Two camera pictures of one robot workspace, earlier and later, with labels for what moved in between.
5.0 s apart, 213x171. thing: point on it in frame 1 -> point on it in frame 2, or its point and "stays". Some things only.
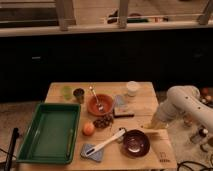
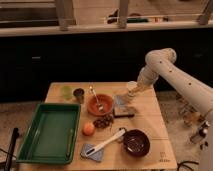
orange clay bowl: [105, 100] stays
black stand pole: [11, 148] stays
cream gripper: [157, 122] -> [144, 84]
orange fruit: [88, 128] stays
